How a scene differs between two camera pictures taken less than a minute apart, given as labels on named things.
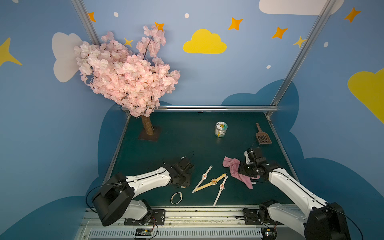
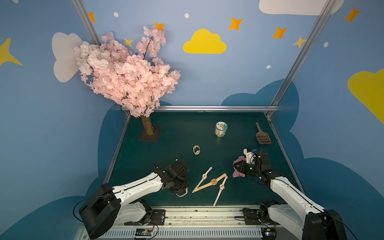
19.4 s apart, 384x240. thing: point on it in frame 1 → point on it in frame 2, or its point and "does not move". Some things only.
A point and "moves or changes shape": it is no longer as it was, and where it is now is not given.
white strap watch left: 204,176 does not move
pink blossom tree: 135,80 does not move
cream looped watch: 181,198 → 186,192
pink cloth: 234,164 moves or changes shape
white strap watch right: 222,187 does not move
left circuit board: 143,232 does not move
